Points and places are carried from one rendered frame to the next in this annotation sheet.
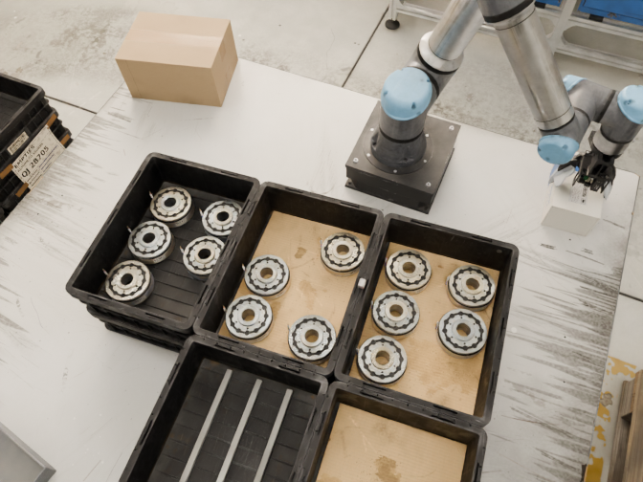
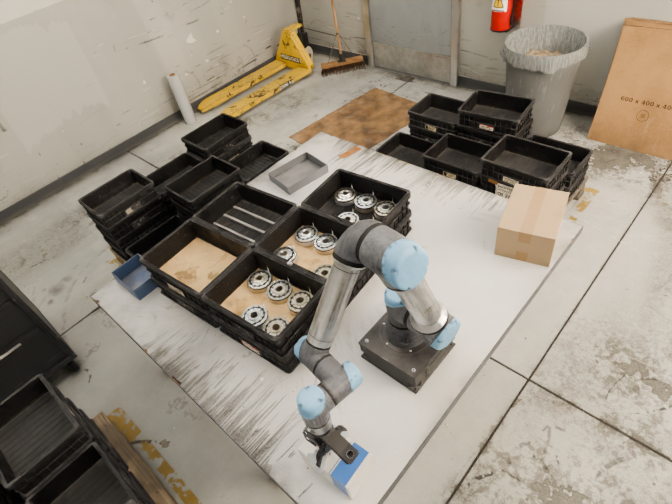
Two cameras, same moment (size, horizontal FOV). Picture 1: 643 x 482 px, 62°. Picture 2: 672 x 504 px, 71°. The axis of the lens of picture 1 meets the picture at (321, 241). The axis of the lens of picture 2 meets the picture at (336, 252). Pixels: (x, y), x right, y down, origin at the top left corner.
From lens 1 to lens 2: 1.69 m
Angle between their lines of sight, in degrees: 62
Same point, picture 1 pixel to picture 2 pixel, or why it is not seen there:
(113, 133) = (478, 203)
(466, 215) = not seen: hidden behind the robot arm
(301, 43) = not seen: outside the picture
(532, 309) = (268, 395)
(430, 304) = (279, 311)
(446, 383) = (237, 307)
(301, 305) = (306, 258)
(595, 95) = (329, 377)
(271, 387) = not seen: hidden behind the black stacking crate
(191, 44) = (525, 218)
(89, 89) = (644, 246)
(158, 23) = (553, 202)
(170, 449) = (266, 211)
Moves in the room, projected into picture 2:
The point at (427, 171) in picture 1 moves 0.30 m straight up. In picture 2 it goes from (378, 343) to (370, 289)
